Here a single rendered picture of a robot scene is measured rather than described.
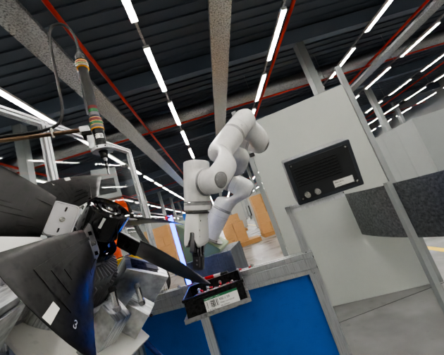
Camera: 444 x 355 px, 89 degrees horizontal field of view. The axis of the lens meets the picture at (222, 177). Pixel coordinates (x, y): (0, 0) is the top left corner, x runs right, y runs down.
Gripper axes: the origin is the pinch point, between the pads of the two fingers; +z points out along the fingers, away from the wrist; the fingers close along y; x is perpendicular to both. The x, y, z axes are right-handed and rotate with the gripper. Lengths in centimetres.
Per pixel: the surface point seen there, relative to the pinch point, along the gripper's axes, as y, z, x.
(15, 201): 28.2, -19.9, -34.4
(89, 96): 4, -58, -39
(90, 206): 18.0, -18.2, -23.2
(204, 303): -8.0, 15.3, -1.5
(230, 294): -10.5, 13.0, 7.3
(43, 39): -173, -269, -305
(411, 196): -115, -18, 112
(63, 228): 20.0, -12.8, -29.4
